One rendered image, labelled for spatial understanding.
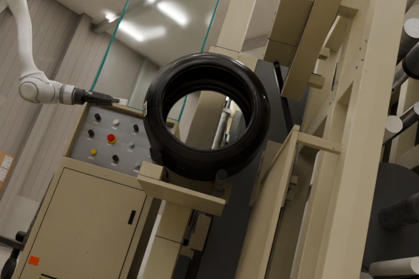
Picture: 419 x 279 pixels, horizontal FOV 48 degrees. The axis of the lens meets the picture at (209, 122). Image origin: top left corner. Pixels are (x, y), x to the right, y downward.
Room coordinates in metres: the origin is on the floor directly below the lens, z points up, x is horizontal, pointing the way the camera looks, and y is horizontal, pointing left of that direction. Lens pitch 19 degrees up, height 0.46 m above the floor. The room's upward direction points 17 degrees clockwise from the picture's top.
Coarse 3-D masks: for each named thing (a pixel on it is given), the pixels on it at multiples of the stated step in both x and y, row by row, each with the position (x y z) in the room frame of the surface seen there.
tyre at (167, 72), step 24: (168, 72) 1.87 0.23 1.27; (192, 72) 2.07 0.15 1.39; (216, 72) 2.07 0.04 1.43; (240, 72) 1.84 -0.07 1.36; (168, 96) 2.13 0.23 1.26; (240, 96) 2.11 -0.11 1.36; (264, 96) 1.86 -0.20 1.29; (144, 120) 1.91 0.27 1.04; (264, 120) 1.85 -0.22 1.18; (168, 144) 1.86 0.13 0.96; (240, 144) 1.84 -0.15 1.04; (168, 168) 2.07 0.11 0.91; (192, 168) 1.89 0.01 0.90; (216, 168) 1.88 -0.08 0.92; (240, 168) 1.99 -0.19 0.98
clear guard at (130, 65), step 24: (144, 0) 2.55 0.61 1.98; (168, 0) 2.54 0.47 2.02; (192, 0) 2.53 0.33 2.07; (216, 0) 2.52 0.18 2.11; (120, 24) 2.56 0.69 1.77; (144, 24) 2.55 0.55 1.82; (168, 24) 2.53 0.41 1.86; (192, 24) 2.52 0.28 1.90; (120, 48) 2.55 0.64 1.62; (144, 48) 2.54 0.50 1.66; (168, 48) 2.53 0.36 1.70; (192, 48) 2.52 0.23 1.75; (120, 72) 2.55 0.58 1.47; (144, 72) 2.54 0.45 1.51; (120, 96) 2.54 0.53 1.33; (144, 96) 2.53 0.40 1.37
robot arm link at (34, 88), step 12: (12, 0) 1.86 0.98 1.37; (24, 0) 1.88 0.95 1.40; (12, 12) 1.89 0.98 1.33; (24, 12) 1.89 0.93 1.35; (24, 24) 1.88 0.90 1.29; (24, 36) 1.85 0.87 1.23; (24, 48) 1.83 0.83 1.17; (24, 60) 1.82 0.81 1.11; (24, 72) 1.83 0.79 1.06; (36, 72) 1.82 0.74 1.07; (24, 84) 1.79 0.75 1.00; (36, 84) 1.79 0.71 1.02; (48, 84) 1.87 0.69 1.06; (24, 96) 1.81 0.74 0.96; (36, 96) 1.81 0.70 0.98; (48, 96) 1.88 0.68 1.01
